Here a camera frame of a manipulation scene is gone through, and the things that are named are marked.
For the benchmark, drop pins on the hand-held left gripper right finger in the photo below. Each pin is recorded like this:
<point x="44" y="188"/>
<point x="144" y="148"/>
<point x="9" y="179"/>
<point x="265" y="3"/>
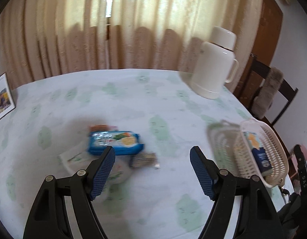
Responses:
<point x="200" y="171"/>

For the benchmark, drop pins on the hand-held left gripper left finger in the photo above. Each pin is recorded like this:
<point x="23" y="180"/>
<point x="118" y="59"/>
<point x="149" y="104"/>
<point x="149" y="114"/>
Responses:
<point x="103" y="171"/>

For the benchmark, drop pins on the white green-print snack packet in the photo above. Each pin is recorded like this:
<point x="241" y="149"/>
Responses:
<point x="73" y="158"/>

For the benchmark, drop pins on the blue snack packet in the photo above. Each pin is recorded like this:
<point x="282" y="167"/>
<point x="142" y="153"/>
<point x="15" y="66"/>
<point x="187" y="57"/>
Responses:
<point x="113" y="139"/>

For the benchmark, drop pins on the white plastic basket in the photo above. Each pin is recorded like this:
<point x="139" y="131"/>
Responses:
<point x="275" y="154"/>

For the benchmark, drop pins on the navy cracker packet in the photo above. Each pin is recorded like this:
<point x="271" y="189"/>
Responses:
<point x="263" y="159"/>

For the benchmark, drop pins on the purple foil candy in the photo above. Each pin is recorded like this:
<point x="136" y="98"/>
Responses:
<point x="143" y="159"/>

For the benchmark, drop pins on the orange candy wrapper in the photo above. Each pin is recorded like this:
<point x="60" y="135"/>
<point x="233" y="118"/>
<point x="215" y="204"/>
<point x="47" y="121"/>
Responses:
<point x="101" y="127"/>

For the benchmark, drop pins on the dark wooden chair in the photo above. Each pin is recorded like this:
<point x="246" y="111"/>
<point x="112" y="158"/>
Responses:
<point x="288" y="89"/>

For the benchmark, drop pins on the grey fuzzy cloth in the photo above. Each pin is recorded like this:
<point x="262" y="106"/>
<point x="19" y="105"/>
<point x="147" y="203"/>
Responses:
<point x="268" y="92"/>

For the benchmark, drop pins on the cream thermos jug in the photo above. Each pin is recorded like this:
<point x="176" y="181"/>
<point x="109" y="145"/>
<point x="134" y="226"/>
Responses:
<point x="210" y="69"/>

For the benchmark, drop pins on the photo collage board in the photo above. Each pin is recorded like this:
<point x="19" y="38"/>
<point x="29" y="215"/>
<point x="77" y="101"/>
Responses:
<point x="3" y="99"/>

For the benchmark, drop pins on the brown wooden door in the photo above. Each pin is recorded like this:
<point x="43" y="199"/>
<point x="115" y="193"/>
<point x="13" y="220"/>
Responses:
<point x="268" y="29"/>

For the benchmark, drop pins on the beige curtain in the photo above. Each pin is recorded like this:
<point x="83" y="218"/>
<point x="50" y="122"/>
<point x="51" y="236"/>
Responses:
<point x="143" y="17"/>

